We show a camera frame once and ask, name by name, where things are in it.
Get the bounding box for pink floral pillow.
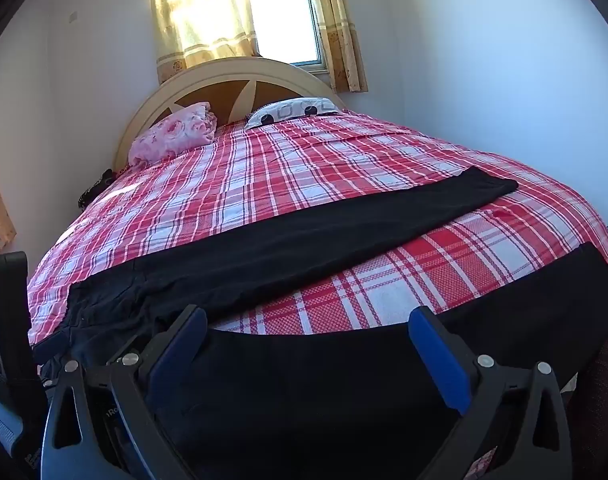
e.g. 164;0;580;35
128;102;217;167

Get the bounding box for red white plaid bedspread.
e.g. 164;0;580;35
26;107;608;347

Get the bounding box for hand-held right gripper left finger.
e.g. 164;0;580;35
40;304;208;480

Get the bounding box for window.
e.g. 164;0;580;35
247;0;329;72

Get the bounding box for black pants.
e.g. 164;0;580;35
34;166;608;480

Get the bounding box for cream wooden headboard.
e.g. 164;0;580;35
113;57;345;171

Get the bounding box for dark cloth beside bed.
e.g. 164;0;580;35
77;169;118;211

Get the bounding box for white pillow with black dots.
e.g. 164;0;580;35
246;96;343;129

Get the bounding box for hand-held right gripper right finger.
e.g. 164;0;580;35
408;306;575;480

